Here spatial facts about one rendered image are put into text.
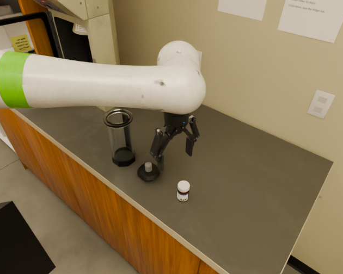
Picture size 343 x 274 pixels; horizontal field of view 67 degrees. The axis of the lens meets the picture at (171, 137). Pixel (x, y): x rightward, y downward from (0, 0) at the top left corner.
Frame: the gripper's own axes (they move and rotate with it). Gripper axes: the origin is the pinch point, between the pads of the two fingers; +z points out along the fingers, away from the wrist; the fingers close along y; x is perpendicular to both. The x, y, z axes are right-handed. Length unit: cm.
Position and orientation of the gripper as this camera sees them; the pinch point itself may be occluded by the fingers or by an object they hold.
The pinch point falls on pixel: (175, 157)
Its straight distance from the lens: 89.8
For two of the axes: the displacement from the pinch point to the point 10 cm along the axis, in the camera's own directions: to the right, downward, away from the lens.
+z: -0.1, 7.5, 6.6
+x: 5.7, 5.5, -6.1
